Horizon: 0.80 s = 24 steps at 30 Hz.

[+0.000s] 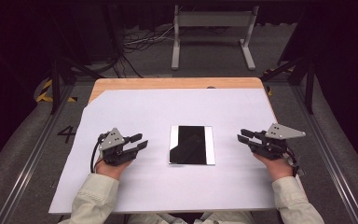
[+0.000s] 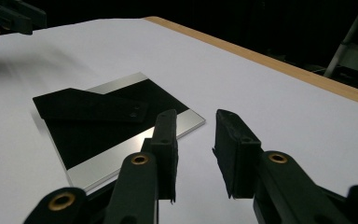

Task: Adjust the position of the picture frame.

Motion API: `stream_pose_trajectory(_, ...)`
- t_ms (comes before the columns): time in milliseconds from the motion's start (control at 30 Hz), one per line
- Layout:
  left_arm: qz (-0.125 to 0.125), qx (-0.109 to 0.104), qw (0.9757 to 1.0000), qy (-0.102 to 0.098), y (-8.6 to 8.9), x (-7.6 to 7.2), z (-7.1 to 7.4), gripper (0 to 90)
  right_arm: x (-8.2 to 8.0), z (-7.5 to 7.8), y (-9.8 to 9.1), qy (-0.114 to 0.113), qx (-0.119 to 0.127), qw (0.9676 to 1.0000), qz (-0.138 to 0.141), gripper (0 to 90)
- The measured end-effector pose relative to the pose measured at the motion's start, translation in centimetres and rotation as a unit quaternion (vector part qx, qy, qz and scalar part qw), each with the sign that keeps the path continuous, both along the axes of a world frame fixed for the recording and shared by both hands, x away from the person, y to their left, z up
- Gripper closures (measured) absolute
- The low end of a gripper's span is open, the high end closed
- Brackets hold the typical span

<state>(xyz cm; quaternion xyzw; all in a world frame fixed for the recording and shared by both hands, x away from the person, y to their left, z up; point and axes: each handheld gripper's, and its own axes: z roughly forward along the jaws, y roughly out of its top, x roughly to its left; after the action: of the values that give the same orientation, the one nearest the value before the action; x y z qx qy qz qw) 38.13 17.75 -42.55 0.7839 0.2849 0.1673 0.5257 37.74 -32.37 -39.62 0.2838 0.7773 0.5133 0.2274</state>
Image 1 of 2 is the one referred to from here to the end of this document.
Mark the black metal frame stand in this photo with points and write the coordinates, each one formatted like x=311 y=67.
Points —
x=55 y=84
x=309 y=87

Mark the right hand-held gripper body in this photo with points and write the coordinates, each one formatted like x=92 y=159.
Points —
x=275 y=146

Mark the aluminium floor rail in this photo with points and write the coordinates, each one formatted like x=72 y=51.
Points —
x=329 y=155
x=34 y=155

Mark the person's left hand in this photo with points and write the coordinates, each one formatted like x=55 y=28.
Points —
x=112 y=169

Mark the grey metal stand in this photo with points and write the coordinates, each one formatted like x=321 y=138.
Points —
x=213 y=18

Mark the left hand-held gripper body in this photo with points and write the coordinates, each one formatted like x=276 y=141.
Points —
x=112 y=141

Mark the yellow black hazard tape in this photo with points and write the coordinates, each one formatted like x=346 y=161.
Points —
x=45 y=90

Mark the person's right hand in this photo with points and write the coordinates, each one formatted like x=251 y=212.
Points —
x=276 y=168

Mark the white paper sheet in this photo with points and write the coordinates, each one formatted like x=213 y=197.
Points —
x=174 y=105

